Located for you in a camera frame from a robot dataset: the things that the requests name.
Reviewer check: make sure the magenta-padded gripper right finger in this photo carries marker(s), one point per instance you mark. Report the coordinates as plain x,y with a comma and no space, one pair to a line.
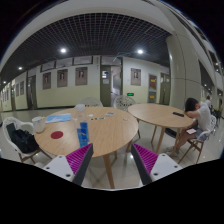
163,165

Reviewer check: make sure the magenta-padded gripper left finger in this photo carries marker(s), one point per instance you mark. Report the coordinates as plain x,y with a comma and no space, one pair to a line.
60,166

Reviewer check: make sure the clear blue-labelled water bottle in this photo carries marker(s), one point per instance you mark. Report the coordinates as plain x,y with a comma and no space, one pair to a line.
82,133

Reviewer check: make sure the flat round red coaster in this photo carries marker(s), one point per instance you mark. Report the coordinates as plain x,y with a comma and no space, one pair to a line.
57,134

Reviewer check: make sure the black bag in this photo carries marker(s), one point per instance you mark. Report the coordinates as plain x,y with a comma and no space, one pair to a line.
23,140

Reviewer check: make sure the white ceramic mug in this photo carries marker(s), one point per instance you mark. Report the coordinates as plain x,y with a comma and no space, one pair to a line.
38,125

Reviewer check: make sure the light blue paper sheet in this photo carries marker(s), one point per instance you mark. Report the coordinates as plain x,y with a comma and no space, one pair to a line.
58,118

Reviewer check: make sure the round wooden table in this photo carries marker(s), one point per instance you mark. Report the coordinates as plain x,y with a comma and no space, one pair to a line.
156,115

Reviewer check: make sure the black phone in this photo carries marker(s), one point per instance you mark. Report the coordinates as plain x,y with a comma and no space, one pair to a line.
178,114

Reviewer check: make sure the white wooden-legged chair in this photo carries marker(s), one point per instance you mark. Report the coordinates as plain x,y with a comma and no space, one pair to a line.
208,133

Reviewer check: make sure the small white card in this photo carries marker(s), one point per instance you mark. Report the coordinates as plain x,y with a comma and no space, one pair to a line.
90,115

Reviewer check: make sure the row of dark cards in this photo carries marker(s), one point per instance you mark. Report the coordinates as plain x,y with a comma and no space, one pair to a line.
97,118

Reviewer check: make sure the person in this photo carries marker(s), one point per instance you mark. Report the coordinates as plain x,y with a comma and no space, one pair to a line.
201,115
208,101

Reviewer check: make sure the white plastic chair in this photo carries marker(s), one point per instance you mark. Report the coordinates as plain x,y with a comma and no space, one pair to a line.
11,120

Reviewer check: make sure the white lattice-back chair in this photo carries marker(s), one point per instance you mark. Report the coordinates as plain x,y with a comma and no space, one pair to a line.
124,101
91,101

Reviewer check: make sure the pale printed card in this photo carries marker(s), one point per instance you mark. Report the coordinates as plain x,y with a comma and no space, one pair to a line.
109,114

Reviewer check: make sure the door with red posters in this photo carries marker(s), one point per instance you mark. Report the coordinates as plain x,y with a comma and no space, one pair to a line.
152,88

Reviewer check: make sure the green exit sign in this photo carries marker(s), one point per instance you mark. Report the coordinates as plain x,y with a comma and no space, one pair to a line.
130,94

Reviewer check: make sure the framed portrait picture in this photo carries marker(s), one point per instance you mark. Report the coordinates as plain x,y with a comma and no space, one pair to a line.
46,80
135,76
62,78
17,90
81,76
21,87

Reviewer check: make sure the olive green door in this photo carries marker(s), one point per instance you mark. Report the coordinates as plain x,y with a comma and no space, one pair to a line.
105,91

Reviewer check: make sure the round ceiling lights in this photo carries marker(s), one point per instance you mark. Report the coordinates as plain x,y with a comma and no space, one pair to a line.
63,50

